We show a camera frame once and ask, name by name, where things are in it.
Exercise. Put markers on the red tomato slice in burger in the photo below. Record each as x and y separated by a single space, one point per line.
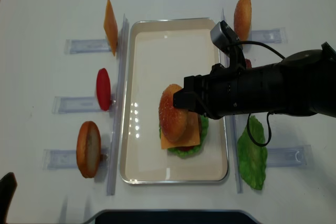
185 148

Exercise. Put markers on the upright red tomato slice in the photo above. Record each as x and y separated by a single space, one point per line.
103 89

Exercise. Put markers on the right long clear acrylic rail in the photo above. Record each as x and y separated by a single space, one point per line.
238 180

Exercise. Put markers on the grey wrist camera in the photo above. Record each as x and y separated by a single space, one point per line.
222 36

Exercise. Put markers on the clear holder behind cheese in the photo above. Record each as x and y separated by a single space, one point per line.
73 46

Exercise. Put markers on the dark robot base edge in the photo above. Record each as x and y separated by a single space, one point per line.
173 216

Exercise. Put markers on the orange cheese slice on burger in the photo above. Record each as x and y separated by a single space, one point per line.
190 137

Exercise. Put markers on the clear holder behind tomato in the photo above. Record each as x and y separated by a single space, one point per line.
64 105

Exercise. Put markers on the cream metal tray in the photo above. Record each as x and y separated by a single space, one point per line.
164 52

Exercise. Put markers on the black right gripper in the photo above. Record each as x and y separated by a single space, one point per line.
214 95

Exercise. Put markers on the brown patty in burger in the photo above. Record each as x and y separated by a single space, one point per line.
199 124

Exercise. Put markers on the upright green lettuce leaf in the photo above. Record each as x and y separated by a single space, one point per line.
251 157

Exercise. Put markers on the clear holder behind lettuce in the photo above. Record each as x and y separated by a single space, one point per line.
299 156

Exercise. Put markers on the left long clear acrylic rail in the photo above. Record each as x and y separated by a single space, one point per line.
122 53

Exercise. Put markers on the upright brown meat patty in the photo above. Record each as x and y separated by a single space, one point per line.
248 63

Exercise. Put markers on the sesame bun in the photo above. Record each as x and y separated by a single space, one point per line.
242 19
172 121

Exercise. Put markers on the green lettuce in burger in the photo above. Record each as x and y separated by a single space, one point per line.
197 148

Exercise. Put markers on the upright bottom bun slice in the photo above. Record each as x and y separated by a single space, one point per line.
88 149

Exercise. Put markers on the clear holder behind top buns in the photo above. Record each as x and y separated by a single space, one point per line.
271 36

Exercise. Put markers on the upright orange cheese slice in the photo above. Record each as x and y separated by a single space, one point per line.
111 27

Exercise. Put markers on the long clear acrylic rail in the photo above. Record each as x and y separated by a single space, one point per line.
238 180
122 53

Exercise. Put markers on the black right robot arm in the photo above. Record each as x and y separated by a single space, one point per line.
302 84

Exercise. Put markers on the clear holder behind bottom bun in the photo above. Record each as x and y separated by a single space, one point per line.
59 159

